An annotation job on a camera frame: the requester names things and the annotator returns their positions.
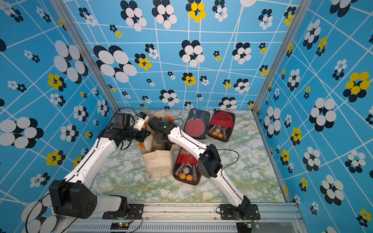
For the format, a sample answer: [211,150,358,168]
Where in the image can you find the beige canvas tote bag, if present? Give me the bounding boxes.
[139,122,175,178]

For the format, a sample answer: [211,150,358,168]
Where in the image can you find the ping pong set case three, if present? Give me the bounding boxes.
[172,148,202,185]

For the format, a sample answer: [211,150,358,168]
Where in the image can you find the ping pong set case one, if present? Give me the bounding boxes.
[184,108,210,139]

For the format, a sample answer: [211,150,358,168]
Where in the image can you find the ping pong set case two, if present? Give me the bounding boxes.
[207,110,236,142]

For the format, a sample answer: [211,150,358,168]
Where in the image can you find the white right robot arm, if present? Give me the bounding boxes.
[148,117,251,219]

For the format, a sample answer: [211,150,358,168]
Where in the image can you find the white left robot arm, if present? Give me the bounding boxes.
[49,112,151,219]

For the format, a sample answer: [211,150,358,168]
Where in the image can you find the left controller board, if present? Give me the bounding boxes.
[110,222,130,230]

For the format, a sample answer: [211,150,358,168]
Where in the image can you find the controller board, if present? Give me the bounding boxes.
[237,222,253,233]
[110,222,130,230]

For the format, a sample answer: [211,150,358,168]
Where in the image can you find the right controller board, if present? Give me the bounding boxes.
[237,222,253,233]

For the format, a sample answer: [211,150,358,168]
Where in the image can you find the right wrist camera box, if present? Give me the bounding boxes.
[148,116,165,133]

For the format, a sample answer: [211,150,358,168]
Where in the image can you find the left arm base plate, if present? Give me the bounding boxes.
[103,204,145,220]

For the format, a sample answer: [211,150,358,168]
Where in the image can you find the aluminium front rail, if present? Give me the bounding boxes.
[55,203,308,233]

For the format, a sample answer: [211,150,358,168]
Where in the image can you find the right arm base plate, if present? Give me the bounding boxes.
[217,204,261,220]

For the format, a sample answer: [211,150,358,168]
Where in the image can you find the aluminium left corner post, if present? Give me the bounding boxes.
[51,1,119,111]

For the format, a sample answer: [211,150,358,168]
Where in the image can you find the aluminium corner post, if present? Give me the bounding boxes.
[252,0,312,113]
[51,1,119,111]

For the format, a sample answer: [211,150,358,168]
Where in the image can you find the aluminium right corner post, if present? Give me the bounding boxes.
[252,0,312,113]

